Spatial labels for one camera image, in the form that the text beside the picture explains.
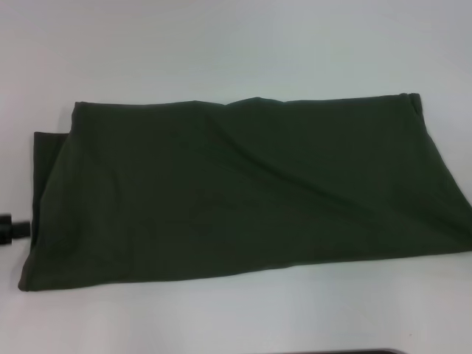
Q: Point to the dark grey torso edge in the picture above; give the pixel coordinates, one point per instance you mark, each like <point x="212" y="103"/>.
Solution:
<point x="368" y="352"/>

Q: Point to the dark green FREE T-shirt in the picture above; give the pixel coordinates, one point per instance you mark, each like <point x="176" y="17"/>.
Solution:
<point x="221" y="184"/>

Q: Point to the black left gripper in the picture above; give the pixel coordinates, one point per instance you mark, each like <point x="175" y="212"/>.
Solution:
<point x="4" y="228"/>

